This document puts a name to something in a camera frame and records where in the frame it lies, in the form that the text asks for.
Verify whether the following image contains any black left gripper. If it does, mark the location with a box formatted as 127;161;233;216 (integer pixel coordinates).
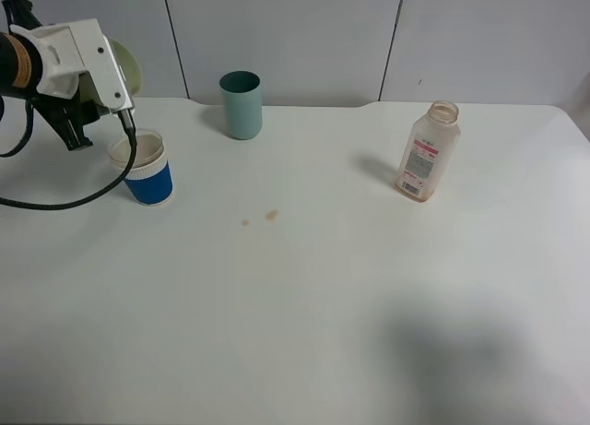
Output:
0;0;110;151

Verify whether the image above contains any pale green plastic cup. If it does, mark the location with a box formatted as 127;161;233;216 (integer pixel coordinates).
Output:
79;38;143;124

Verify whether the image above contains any clear plastic drink bottle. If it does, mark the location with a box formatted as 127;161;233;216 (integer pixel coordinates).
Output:
394;100;461;202

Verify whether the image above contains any blue sleeved paper cup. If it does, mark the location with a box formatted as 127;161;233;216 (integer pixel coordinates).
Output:
124;130;173;206

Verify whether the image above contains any teal plastic cup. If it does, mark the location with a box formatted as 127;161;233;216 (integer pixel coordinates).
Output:
219;71;263;140

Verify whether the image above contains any brown drink spill drop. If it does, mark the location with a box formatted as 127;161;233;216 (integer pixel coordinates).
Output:
265;209;278;220

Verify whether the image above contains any black braided camera cable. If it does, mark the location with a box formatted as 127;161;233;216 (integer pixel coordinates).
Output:
0;97;138;210

